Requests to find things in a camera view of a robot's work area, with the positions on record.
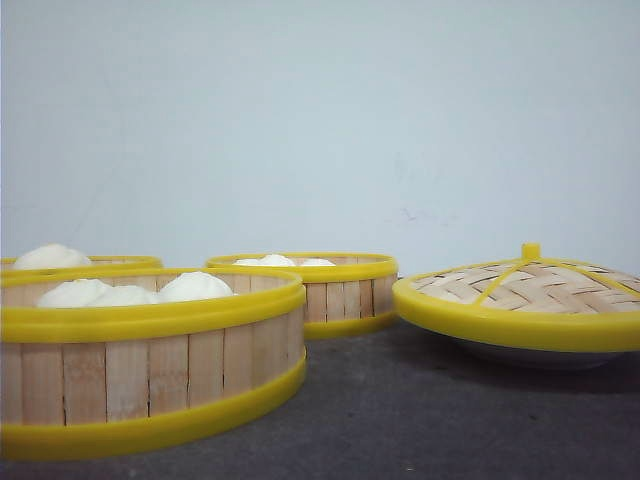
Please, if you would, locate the woven bamboo steamer lid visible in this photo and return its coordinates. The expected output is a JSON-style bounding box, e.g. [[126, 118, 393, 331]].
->
[[392, 243, 639, 353]]

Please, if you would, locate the white bun basket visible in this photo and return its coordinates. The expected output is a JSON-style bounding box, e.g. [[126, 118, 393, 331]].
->
[[13, 243, 92, 270], [233, 253, 296, 267], [299, 258, 335, 267]]

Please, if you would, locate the white bun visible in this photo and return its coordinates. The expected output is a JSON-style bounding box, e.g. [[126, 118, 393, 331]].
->
[[88, 285, 158, 307], [158, 271, 234, 303], [36, 279, 111, 308]]

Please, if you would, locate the white shallow plate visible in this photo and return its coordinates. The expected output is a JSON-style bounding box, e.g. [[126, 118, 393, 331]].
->
[[454, 339, 625, 371]]

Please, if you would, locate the white bun front middle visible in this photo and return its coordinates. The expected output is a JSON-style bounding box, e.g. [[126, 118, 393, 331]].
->
[[88, 285, 158, 307]]

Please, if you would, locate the white bun rear basket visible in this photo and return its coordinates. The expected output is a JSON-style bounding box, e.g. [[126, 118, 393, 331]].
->
[[13, 243, 92, 270]]

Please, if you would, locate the bamboo steamer basket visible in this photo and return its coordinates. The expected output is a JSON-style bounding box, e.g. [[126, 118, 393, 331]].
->
[[206, 252, 398, 339], [2, 255, 163, 274], [1, 267, 306, 461]]

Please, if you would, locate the white bun middle basket left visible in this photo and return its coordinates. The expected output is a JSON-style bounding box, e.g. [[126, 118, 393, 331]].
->
[[233, 253, 296, 267]]

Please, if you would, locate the white bun front right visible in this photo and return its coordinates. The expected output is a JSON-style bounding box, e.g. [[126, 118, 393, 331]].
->
[[158, 271, 234, 303]]

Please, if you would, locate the white bun front left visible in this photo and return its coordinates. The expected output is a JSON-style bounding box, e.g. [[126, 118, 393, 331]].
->
[[36, 279, 111, 308]]

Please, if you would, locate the white bun middle basket right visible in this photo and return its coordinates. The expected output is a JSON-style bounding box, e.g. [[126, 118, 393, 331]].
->
[[299, 258, 335, 267]]

